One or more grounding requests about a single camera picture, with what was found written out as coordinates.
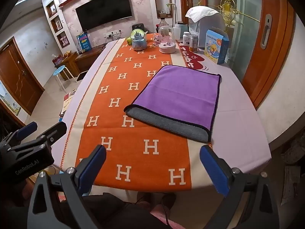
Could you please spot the red wall shelf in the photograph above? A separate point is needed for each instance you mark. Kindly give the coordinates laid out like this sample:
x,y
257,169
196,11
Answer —
x,y
70,0

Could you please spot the blue castle snow globe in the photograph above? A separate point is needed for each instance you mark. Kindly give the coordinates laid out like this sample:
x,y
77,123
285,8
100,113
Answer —
x,y
139,41

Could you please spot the pink glass-dome music box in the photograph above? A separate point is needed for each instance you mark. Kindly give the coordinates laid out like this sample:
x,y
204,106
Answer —
x,y
167,43

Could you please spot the clear plastic bottle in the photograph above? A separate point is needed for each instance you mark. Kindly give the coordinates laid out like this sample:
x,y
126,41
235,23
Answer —
x,y
163,23

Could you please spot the purple towel with grey underside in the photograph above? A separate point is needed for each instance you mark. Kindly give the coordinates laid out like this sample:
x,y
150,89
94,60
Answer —
x,y
176,95

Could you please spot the stack of books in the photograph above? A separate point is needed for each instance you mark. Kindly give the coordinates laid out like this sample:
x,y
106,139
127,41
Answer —
x,y
68,101

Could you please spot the blue cartoon carton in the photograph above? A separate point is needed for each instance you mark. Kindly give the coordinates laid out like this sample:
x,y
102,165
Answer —
x,y
215,47

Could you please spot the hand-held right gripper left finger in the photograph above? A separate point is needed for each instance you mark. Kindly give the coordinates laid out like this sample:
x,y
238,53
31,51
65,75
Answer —
x,y
94,169

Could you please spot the wall power socket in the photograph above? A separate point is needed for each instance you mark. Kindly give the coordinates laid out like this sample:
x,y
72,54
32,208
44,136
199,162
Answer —
x,y
113,33

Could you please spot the white pill bottle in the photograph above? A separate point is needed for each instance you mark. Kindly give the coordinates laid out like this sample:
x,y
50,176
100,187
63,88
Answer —
x,y
186,38

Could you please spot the black flat television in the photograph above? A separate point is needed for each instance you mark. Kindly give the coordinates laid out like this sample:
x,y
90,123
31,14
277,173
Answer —
x,y
104,9

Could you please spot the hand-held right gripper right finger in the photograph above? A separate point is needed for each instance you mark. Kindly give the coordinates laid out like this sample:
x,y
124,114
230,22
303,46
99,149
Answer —
x,y
214,171

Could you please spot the red printed cloth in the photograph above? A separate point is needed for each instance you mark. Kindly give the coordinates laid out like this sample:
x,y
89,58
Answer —
x,y
193,59

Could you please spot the green round ornament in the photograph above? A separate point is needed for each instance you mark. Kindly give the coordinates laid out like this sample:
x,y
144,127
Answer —
x,y
129,41

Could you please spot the blue round stool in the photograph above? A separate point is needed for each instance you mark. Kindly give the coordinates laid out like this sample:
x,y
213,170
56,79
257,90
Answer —
x,y
61,70

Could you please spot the black countertop appliance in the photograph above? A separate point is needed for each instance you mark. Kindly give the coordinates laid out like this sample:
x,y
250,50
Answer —
x,y
138,27

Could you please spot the pink slipper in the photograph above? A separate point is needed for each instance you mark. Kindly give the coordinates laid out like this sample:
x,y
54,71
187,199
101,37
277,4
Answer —
x,y
160,218

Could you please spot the brown wooden door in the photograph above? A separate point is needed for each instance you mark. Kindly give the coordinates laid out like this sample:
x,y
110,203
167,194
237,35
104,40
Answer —
x,y
17,78

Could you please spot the pink figurine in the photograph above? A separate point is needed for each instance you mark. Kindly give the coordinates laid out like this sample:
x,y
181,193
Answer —
x,y
155,40

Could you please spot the wooden-framed glass sliding door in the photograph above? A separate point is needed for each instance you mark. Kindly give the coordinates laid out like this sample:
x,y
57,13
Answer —
x,y
274,59

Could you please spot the orange letter-print blanket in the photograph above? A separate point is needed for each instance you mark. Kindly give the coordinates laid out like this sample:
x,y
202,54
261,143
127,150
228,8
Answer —
x,y
143,169

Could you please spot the white plastic jar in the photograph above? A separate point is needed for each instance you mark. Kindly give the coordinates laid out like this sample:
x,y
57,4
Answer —
x,y
177,33

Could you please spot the wall niche with ornaments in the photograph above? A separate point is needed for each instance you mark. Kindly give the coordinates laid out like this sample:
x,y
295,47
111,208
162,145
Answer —
x,y
163,3

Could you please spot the wall poster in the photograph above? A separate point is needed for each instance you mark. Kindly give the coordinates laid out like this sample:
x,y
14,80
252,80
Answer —
x,y
9,102

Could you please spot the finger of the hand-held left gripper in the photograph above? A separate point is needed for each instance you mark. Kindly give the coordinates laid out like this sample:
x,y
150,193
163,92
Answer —
x,y
56,131
26,129

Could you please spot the white wall niche shelves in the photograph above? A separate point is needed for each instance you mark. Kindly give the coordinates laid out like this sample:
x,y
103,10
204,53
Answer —
x,y
56,25

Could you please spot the red tissue pack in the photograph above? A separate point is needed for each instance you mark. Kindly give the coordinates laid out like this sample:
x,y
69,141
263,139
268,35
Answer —
x,y
57,60

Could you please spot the brown jar with silver lid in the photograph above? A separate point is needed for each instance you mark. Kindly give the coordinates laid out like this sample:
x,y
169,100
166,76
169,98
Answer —
x,y
194,43

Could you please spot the wooden television cabinet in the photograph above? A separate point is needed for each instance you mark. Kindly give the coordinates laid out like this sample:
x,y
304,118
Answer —
x,y
84,58

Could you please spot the white cloth cover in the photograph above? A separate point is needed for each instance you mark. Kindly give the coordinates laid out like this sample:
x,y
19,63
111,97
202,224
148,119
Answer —
x,y
202,13

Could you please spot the white water dispenser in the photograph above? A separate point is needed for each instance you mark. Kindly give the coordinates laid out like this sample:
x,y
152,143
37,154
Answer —
x,y
212,29

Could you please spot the lilac tablecloth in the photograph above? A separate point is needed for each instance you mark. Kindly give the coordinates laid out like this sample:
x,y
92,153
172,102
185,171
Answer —
x,y
238,124

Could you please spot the blue printed box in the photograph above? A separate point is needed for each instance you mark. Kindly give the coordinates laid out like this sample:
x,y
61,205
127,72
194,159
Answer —
x,y
83,42

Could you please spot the person's leg in dark pants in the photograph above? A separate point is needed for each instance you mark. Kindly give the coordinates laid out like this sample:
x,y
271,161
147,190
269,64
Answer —
x,y
114,214

